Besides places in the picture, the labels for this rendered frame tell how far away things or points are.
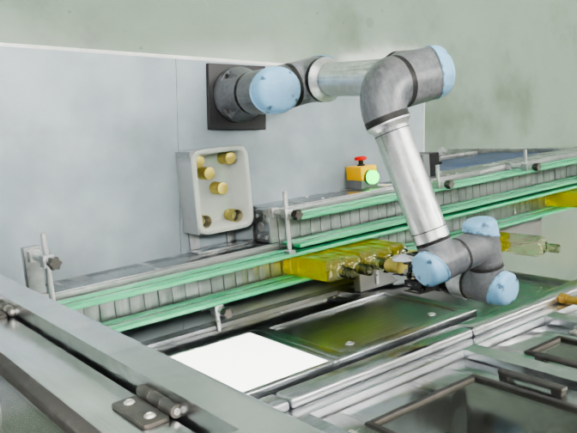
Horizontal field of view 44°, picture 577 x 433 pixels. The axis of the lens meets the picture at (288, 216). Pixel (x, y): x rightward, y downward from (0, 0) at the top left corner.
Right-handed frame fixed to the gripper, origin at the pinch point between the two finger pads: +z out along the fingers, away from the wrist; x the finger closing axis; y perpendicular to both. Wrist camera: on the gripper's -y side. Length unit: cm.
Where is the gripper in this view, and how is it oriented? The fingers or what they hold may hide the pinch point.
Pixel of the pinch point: (398, 266)
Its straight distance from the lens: 185.8
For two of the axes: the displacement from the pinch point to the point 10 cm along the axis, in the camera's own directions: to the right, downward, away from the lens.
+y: -7.9, 1.4, -5.9
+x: 0.7, 9.9, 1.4
